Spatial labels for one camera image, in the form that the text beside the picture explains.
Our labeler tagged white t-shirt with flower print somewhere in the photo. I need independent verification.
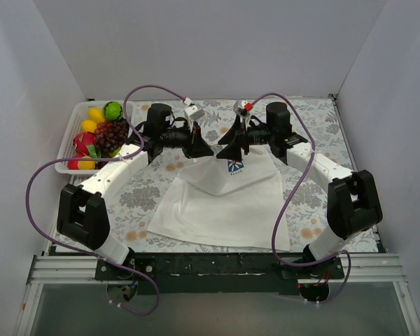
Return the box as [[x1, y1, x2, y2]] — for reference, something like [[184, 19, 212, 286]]
[[148, 146, 284, 249]]

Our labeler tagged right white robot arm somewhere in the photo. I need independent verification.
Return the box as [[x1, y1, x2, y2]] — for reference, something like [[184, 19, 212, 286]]
[[216, 101, 383, 278]]

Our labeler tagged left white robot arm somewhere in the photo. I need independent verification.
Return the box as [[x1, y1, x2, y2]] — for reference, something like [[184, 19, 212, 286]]
[[57, 99, 214, 280]]

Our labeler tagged purple toy grape bunch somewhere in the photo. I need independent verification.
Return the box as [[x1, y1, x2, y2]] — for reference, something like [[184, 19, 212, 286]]
[[94, 120, 129, 158]]

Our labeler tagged green toy watermelon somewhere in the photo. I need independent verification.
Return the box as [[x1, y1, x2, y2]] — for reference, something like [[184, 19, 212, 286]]
[[102, 101, 124, 121]]

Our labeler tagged yellow toy lemon upper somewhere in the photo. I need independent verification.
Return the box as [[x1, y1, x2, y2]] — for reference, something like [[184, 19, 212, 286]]
[[88, 108, 106, 124]]

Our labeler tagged yellow toy lemon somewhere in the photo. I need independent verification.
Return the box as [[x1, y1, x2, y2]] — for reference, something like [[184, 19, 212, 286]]
[[81, 120, 97, 133], [88, 108, 106, 124]]

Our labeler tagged yellow toy lemon lower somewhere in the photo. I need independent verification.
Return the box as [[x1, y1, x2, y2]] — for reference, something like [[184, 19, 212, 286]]
[[81, 120, 97, 133]]

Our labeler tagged red toy dragon fruit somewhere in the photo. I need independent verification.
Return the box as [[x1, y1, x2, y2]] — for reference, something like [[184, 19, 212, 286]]
[[73, 132, 96, 156]]

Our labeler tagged red yellow toy mango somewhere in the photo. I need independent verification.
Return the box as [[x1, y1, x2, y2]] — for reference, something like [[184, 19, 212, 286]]
[[67, 155, 96, 170]]

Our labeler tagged white plastic fruit basket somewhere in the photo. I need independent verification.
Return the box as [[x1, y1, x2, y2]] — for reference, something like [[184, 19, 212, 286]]
[[55, 101, 137, 175]]

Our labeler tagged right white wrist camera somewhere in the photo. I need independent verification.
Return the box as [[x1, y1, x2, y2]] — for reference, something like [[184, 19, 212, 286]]
[[233, 100, 253, 124]]

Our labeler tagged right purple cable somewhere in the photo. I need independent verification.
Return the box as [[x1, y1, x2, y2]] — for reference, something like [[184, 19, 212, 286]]
[[244, 92, 353, 305]]

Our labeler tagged purple cable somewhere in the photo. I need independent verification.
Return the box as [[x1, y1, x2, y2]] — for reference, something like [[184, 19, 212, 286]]
[[24, 83, 193, 316], [244, 92, 353, 305]]

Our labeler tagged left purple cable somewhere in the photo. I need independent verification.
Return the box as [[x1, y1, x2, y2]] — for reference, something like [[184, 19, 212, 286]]
[[24, 83, 193, 316]]

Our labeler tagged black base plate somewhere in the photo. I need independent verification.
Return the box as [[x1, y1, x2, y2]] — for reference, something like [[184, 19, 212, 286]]
[[94, 253, 344, 295]]

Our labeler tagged aluminium frame rail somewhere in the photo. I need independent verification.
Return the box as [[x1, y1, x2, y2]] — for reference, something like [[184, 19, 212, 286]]
[[27, 253, 407, 284]]

